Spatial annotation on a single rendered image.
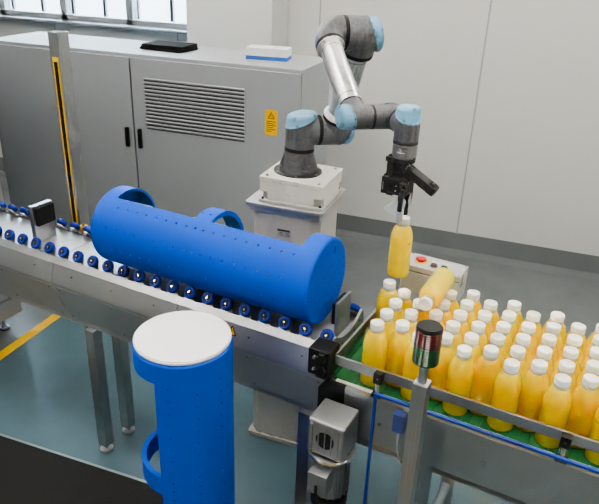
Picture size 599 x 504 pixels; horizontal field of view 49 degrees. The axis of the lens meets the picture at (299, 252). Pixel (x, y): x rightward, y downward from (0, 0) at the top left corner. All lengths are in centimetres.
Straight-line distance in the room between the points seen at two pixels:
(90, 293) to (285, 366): 84
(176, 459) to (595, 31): 365
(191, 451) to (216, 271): 56
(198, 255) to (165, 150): 203
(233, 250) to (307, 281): 27
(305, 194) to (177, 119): 169
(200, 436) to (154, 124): 250
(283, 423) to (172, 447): 114
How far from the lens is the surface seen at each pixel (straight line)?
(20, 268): 283
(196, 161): 401
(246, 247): 204
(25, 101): 465
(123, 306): 247
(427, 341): 154
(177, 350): 183
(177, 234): 218
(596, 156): 479
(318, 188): 242
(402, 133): 195
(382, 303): 208
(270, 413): 302
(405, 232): 206
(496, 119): 473
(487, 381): 183
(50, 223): 285
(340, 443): 187
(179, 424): 190
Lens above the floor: 205
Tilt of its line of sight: 25 degrees down
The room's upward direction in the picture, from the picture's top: 2 degrees clockwise
